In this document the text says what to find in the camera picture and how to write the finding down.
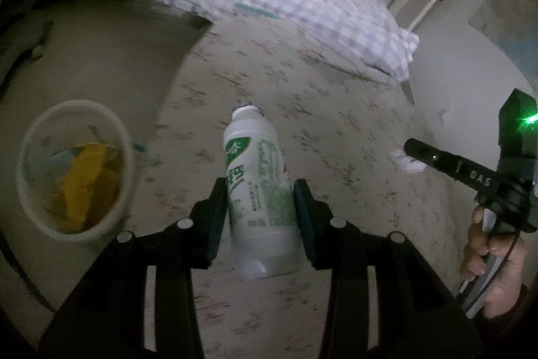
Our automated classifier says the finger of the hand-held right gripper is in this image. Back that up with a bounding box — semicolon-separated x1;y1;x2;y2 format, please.
403;138;502;196

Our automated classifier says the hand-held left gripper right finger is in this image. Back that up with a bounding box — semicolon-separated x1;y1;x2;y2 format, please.
293;178;484;359

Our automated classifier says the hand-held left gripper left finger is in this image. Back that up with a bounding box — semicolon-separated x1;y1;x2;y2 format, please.
38;176;231;359

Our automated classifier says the white tissue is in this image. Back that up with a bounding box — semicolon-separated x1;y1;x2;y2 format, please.
389;149;426;175

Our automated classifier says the white bottle with green label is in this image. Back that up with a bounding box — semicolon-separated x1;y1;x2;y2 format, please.
223;105;308;281

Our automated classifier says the white round waste bin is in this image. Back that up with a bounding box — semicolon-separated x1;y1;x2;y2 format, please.
16;100;136;244

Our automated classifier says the person's right hand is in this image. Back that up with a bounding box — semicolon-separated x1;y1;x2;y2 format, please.
459;205;529;320

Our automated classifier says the yellow crumpled package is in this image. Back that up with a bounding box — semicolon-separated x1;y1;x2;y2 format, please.
52;143;121;234

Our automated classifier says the wall poster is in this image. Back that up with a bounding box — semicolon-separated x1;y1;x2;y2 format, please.
468;0;538;70

